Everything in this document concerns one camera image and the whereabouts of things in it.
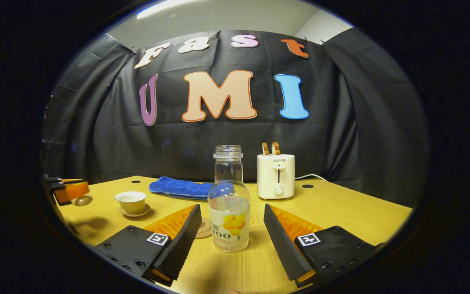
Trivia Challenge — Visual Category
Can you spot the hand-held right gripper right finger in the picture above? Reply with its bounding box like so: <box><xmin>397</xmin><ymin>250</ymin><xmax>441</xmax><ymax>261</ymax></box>
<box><xmin>264</xmin><ymin>204</ymin><xmax>384</xmax><ymax>287</ymax></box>

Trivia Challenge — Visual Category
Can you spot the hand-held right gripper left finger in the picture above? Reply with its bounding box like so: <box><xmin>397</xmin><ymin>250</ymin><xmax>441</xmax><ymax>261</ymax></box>
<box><xmin>94</xmin><ymin>204</ymin><xmax>202</xmax><ymax>286</ymax></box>

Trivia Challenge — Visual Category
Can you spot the round wooden coaster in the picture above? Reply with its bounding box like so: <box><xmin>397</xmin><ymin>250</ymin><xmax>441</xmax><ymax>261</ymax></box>
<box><xmin>194</xmin><ymin>218</ymin><xmax>213</xmax><ymax>239</ymax></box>

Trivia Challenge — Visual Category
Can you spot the clear glass water bottle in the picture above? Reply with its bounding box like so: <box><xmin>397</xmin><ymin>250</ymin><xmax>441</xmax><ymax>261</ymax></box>
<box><xmin>208</xmin><ymin>145</ymin><xmax>251</xmax><ymax>253</ymax></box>

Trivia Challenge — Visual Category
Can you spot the yellow ceramic teacup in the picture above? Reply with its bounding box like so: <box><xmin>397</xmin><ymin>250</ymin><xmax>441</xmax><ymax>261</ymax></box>
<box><xmin>115</xmin><ymin>191</ymin><xmax>147</xmax><ymax>214</ymax></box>

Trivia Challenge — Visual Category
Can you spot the yellow ceramic saucer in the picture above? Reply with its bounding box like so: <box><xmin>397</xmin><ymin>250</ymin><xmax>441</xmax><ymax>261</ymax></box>
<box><xmin>119</xmin><ymin>203</ymin><xmax>151</xmax><ymax>218</ymax></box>

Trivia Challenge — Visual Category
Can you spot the blue towel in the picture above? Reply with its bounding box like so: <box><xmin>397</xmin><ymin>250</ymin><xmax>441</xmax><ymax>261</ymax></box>
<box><xmin>149</xmin><ymin>176</ymin><xmax>215</xmax><ymax>200</ymax></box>

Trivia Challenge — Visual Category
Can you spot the cream white toaster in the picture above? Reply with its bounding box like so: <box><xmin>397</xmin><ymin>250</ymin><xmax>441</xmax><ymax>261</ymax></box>
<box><xmin>257</xmin><ymin>154</ymin><xmax>295</xmax><ymax>200</ymax></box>

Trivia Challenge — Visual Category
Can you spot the black backdrop cloth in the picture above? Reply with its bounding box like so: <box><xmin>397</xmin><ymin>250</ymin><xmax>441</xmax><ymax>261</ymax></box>
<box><xmin>41</xmin><ymin>29</ymin><xmax>429</xmax><ymax>209</ymax></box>

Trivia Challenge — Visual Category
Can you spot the white toaster cable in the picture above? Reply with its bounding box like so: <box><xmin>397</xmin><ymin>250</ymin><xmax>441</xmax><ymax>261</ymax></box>
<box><xmin>295</xmin><ymin>174</ymin><xmax>328</xmax><ymax>183</ymax></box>

